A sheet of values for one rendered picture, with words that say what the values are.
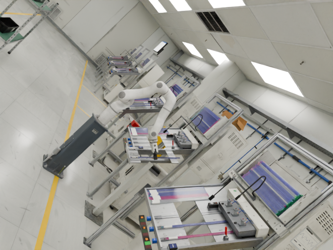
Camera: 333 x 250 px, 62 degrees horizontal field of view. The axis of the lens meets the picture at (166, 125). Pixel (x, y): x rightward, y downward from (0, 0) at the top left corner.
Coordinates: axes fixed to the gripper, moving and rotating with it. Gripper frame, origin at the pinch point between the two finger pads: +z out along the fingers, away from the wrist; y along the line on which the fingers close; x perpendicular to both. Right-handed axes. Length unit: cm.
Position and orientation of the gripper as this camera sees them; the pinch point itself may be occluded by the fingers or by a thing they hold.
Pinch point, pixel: (155, 157)
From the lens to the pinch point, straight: 274.8
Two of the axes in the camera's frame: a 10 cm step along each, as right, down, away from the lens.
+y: -2.5, -0.7, 9.7
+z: 1.1, 9.9, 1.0
